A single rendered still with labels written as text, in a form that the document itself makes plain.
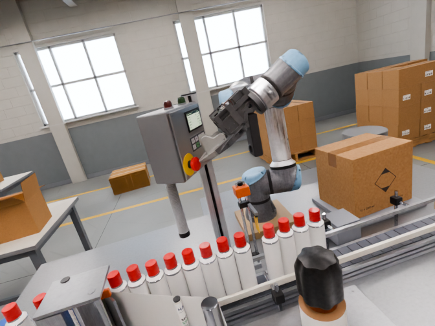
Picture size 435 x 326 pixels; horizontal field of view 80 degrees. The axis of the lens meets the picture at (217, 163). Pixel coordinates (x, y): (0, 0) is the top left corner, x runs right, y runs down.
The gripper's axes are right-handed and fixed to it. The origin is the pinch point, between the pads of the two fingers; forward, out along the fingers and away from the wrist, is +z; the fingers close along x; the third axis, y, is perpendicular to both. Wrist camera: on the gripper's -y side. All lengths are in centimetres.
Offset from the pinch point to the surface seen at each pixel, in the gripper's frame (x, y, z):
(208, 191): -12.9, -12.1, 7.1
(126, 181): -391, -48, 146
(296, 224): -0.1, -35.0, -6.0
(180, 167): 0.1, 3.4, 5.8
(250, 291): 3.5, -38.3, 17.7
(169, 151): -0.8, 8.1, 4.9
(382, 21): -446, -185, -440
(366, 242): -3, -63, -19
